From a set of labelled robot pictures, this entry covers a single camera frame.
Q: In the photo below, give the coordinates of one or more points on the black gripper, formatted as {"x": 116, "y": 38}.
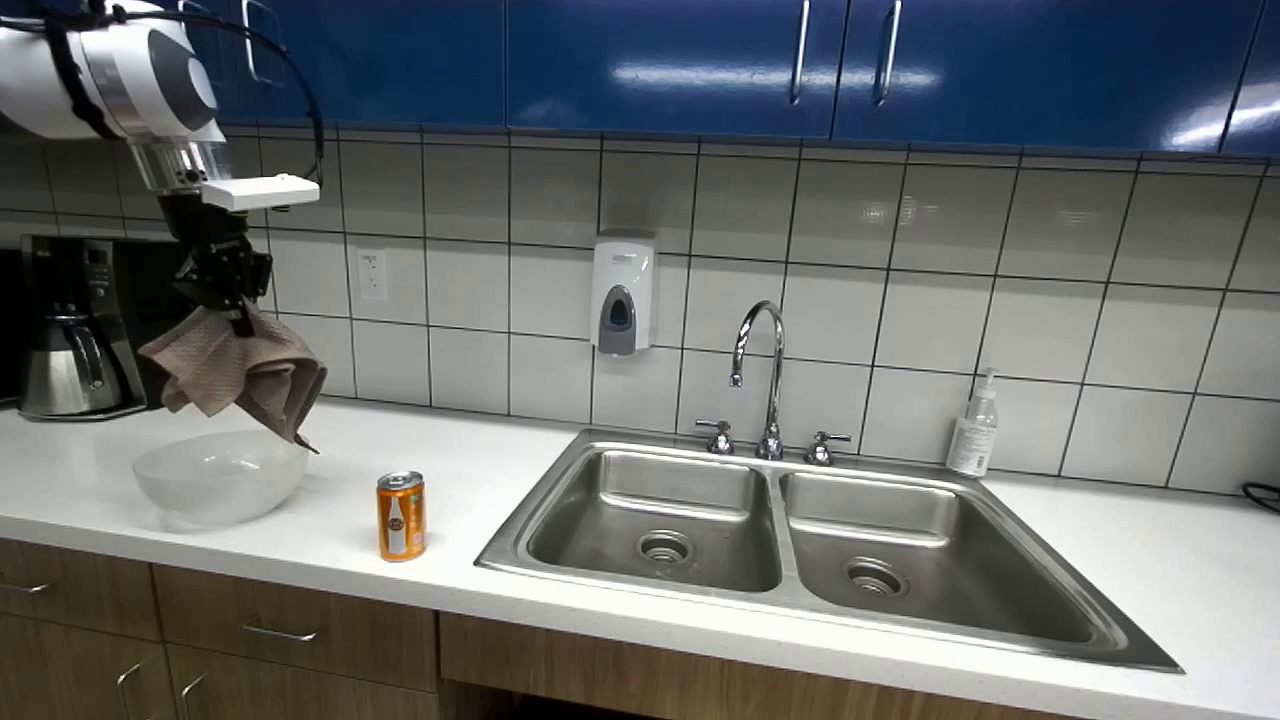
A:
{"x": 214, "y": 244}

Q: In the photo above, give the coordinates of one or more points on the brown waffle towel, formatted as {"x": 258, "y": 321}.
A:
{"x": 235, "y": 367}

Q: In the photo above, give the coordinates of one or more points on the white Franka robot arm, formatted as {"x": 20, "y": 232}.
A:
{"x": 92, "y": 83}

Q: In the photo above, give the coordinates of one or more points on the translucent white plastic bowl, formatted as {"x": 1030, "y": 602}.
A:
{"x": 214, "y": 482}

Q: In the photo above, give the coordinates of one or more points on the black coffee maker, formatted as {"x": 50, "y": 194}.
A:
{"x": 81, "y": 284}

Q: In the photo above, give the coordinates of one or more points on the steel coffee carafe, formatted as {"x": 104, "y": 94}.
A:
{"x": 67, "y": 367}

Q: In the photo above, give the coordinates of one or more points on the orange soda can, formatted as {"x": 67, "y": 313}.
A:
{"x": 400, "y": 519}

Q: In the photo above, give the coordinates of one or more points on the wooden drawer front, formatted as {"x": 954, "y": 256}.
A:
{"x": 295, "y": 625}
{"x": 81, "y": 586}

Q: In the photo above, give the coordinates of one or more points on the wooden base cabinet door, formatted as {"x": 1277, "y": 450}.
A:
{"x": 67, "y": 673}
{"x": 307, "y": 692}

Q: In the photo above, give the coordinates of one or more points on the chrome gooseneck faucet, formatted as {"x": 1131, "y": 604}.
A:
{"x": 773, "y": 384}

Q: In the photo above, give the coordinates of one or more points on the wooden sink front panel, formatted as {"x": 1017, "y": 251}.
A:
{"x": 640, "y": 673}

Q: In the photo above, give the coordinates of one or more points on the stainless steel double sink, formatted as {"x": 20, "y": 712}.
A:
{"x": 815, "y": 544}

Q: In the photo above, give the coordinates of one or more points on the clear pump soap bottle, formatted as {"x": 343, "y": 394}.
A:
{"x": 975, "y": 432}

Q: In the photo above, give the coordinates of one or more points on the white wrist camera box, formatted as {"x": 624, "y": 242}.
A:
{"x": 262, "y": 191}

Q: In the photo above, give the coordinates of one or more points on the white wall power outlet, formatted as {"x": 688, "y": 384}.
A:
{"x": 371, "y": 279}

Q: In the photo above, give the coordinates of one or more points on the white wall soap dispenser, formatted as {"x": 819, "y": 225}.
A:
{"x": 621, "y": 294}

